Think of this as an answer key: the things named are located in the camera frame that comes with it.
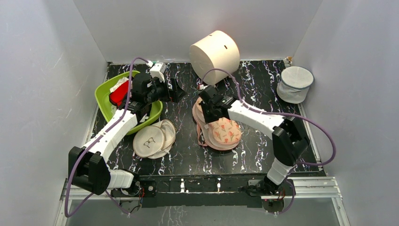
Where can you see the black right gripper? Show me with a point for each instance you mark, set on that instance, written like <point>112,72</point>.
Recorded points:
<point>206,110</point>

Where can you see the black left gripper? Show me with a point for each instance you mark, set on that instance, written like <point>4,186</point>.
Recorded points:
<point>175,95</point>

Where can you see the floral mesh laundry bag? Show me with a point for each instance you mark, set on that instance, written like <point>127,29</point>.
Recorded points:
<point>222,135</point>

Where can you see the red bra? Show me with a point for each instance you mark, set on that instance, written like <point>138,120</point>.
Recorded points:
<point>116,98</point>

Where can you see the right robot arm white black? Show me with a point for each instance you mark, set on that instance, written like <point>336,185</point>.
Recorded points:
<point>287,132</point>

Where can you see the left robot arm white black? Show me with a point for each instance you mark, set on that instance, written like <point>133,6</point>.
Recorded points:
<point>87,165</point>

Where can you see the beige round mesh laundry bag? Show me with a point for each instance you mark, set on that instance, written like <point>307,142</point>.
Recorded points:
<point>155,141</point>

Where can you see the white cylindrical mesh bag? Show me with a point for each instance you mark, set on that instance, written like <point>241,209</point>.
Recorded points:
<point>294,84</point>

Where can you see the cream cylindrical drum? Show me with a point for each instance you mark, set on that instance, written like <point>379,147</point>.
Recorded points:
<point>215,51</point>

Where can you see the white cloth in basin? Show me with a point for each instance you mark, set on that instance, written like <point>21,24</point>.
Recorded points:
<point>118,84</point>

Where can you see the green plastic basin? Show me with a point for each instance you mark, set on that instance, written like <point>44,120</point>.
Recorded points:
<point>105,107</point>

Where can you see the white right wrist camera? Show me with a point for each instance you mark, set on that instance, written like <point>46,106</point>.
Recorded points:
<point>202,87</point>

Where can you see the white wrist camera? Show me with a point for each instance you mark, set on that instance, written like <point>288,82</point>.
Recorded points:
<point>157,71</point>
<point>202,87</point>

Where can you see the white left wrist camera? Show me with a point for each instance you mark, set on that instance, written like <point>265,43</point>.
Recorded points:
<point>157,71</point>

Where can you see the aluminium base frame rail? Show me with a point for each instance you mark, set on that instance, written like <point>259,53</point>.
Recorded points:
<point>212,190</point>

